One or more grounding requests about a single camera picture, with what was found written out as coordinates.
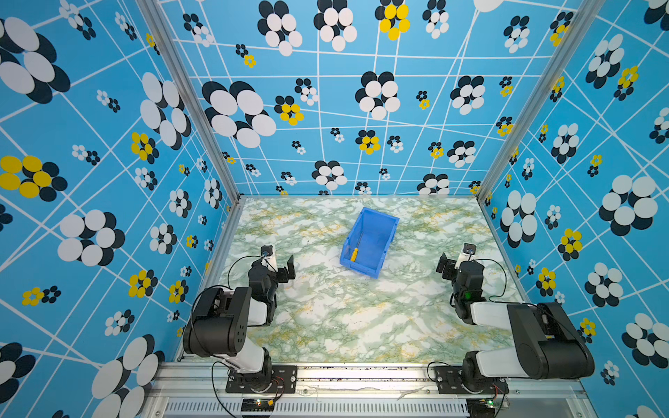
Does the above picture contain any right green circuit board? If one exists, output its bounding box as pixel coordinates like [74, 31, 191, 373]
[467, 399, 497, 418]

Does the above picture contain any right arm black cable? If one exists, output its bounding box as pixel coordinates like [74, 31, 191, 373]
[472, 258, 509, 301]

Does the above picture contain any green circuit board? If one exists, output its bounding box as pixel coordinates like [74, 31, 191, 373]
[467, 399, 497, 418]
[240, 398, 276, 414]

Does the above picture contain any left green circuit board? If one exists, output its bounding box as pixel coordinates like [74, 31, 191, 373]
[240, 398, 276, 414]

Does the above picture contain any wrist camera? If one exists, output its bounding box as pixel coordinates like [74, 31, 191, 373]
[261, 245, 278, 271]
[455, 243, 477, 270]

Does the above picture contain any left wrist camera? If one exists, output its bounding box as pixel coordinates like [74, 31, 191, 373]
[261, 245, 278, 271]

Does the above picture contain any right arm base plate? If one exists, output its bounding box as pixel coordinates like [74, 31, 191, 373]
[428, 365, 509, 397]

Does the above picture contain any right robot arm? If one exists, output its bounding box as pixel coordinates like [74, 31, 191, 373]
[436, 253, 595, 393]

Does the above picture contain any white slotted cable duct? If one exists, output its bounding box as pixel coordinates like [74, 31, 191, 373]
[164, 398, 469, 417]

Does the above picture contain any blue plastic bin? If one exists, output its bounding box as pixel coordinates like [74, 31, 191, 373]
[340, 207, 400, 279]

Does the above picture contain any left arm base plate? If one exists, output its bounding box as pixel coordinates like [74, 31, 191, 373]
[225, 365, 298, 395]

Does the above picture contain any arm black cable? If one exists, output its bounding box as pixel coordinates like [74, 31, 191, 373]
[472, 258, 509, 301]
[210, 359, 239, 418]

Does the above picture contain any aluminium front rail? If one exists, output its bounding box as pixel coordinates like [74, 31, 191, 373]
[152, 362, 586, 400]

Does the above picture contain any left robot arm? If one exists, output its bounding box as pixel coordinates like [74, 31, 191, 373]
[183, 254, 295, 392]

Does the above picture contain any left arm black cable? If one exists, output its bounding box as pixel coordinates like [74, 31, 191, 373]
[210, 359, 239, 418]

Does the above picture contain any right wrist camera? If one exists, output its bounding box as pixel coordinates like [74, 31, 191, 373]
[455, 243, 477, 270]

